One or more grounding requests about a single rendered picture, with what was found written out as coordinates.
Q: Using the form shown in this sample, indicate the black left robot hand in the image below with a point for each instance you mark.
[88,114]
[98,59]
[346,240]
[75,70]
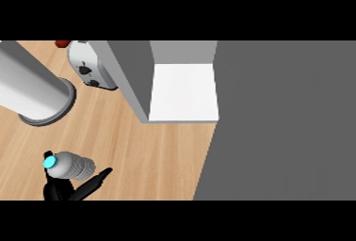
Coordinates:
[58,189]

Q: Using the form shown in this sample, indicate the dark grey cabinet door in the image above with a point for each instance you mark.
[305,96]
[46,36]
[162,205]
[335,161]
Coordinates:
[283,125]

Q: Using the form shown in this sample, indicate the red round object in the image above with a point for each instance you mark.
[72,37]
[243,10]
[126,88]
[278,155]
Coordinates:
[63,43]

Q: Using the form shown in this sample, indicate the silver toaster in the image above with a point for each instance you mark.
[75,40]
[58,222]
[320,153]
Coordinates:
[88,66]

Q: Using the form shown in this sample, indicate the grey cabinet body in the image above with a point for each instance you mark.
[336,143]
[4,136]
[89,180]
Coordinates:
[184,91]

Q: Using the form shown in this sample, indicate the clear water bottle cyan cap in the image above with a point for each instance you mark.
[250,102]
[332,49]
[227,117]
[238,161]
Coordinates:
[73,165]

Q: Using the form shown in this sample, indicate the white paper towel roll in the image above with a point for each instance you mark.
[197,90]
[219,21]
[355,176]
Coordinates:
[29,84]

